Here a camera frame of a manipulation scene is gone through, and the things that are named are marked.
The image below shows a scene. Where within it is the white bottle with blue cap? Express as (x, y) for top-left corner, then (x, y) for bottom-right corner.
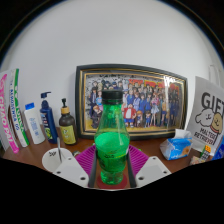
(23, 102), (46, 145)

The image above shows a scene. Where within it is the blue pump bottle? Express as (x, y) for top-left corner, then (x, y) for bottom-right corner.
(39, 91), (59, 145)

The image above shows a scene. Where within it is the dark amber pump bottle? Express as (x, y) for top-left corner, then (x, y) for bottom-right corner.
(58, 97), (78, 146)

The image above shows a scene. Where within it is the white shuttlecock tube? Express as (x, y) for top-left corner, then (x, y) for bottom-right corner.
(8, 68), (30, 148)

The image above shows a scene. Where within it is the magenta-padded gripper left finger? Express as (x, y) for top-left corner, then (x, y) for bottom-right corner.
(52, 143), (99, 189)

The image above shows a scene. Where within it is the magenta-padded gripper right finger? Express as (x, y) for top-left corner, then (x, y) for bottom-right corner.
(126, 144), (172, 189)

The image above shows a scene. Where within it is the blue liquid bottle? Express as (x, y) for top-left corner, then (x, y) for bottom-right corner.
(211, 134), (224, 161)

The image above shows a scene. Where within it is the white paper gift bag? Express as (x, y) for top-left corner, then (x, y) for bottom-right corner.
(185, 64), (224, 156)

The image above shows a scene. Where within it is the blue tissue pack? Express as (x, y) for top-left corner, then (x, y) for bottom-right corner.
(159, 128), (194, 161)

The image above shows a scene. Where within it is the white stirrer stick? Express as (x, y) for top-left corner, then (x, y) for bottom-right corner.
(55, 136), (64, 164)

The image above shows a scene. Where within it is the green plastic drink bottle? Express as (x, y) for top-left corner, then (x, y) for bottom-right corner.
(93, 89), (131, 186)

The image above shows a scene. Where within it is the framed group picture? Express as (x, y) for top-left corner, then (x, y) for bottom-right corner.
(74, 63), (189, 140)

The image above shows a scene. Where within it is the pink shuttlecock tube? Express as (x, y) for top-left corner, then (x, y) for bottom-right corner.
(0, 71), (20, 154)

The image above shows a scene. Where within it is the small patterned box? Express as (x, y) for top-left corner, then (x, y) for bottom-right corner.
(189, 144), (213, 166)

